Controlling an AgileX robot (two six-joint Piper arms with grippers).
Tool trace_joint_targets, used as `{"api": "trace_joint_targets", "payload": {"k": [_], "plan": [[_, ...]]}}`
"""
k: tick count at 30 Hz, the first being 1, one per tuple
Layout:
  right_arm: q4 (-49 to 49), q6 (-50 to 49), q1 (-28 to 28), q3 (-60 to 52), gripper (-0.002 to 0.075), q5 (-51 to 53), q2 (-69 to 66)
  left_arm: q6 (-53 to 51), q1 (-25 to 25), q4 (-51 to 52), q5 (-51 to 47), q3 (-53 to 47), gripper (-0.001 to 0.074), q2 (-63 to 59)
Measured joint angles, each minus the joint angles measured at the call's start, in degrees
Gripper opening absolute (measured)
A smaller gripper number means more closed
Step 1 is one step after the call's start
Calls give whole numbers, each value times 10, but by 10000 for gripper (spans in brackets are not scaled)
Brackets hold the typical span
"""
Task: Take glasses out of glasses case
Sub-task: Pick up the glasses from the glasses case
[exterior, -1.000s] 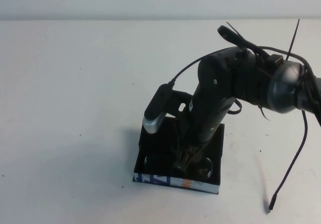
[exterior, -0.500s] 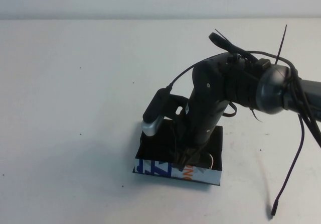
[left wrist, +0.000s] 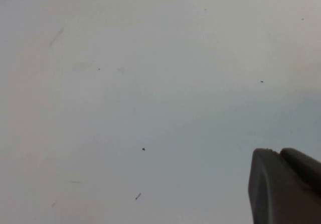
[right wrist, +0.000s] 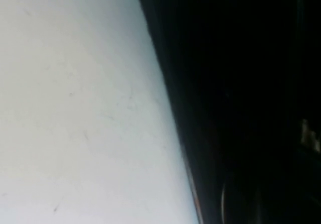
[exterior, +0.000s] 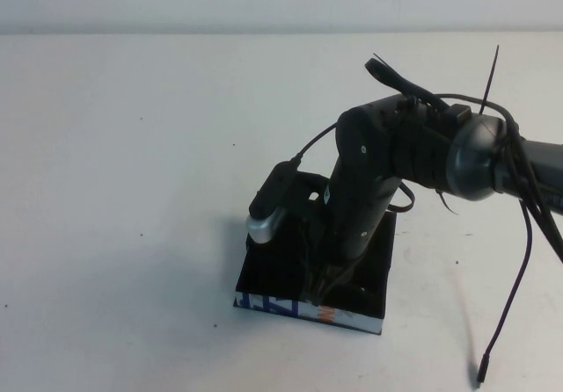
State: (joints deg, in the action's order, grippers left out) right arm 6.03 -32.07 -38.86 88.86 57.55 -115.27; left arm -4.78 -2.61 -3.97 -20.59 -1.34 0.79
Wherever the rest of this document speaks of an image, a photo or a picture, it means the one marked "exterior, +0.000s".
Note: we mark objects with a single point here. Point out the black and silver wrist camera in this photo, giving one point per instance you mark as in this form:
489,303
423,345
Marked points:
268,198

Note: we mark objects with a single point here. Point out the black glasses case printed front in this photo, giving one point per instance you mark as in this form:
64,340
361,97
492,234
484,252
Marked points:
264,286

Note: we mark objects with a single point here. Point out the black zip tie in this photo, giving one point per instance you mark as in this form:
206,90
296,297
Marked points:
490,80

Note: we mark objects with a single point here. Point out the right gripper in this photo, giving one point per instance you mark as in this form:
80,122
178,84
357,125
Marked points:
360,212

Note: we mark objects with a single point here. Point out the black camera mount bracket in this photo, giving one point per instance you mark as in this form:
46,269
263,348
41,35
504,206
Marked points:
303,190

